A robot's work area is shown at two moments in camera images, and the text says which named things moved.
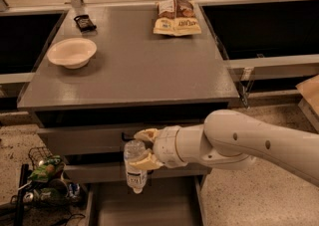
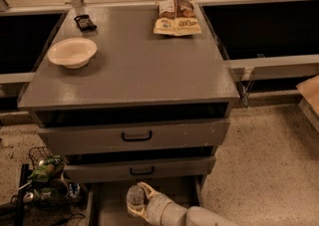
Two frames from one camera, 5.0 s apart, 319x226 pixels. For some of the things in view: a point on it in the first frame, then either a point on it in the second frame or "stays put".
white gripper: (166, 145) → (156, 207)
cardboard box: (310, 90) stays put
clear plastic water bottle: (136, 176) → (135, 196)
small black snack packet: (85, 24) stays put
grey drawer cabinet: (105, 75) stays put
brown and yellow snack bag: (176, 17) stays put
